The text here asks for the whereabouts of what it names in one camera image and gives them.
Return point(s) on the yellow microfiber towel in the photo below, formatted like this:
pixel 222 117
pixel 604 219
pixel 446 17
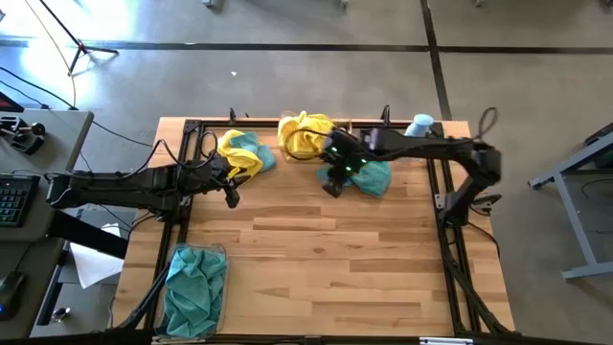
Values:
pixel 294 139
pixel 316 123
pixel 239 158

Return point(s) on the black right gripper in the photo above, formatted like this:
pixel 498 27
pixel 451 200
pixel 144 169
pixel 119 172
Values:
pixel 347 148

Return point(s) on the black aluminium table frame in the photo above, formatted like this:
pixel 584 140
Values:
pixel 435 177

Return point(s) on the black red-edged device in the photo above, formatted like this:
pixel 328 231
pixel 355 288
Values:
pixel 8 103

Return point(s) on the black clamp with knob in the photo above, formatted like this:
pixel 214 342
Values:
pixel 24 141

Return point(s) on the white paper sheet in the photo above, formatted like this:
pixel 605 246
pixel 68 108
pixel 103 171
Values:
pixel 93 266

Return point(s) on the silver metal bracket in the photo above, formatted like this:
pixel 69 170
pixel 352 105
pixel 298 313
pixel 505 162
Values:
pixel 445 341

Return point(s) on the yellow cloth centre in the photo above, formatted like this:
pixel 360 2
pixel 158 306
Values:
pixel 350 127

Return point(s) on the black flat bar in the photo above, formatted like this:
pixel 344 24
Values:
pixel 91 235

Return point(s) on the black keyboard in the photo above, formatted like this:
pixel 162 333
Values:
pixel 14 201

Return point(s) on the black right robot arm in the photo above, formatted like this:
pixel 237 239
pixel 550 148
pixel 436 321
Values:
pixel 431 146

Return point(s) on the blue microfiber towel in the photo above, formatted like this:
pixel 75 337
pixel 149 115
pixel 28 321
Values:
pixel 373 179
pixel 191 314
pixel 262 151
pixel 201 268

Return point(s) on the black frame clamp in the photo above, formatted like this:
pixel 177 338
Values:
pixel 385 115
pixel 233 116

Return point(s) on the grey desk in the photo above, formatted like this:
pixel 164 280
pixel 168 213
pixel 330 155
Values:
pixel 52 153

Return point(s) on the light blue spray bottle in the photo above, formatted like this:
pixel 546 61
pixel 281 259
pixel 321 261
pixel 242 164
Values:
pixel 419 125

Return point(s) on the small silver round object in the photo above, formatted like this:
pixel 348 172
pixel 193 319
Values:
pixel 60 314

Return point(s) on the clear plastic basket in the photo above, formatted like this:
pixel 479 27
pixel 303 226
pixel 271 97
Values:
pixel 226 287

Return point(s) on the grey metal table frame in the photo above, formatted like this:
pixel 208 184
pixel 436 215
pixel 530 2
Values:
pixel 574 215

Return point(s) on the black tripod stand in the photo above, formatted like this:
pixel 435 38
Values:
pixel 81 46

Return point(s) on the black computer mouse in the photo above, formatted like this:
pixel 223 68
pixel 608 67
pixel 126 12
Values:
pixel 9 292

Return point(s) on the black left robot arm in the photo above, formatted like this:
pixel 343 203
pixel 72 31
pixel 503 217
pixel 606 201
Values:
pixel 124 189

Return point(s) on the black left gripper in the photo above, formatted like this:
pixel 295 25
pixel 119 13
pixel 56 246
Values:
pixel 220 173

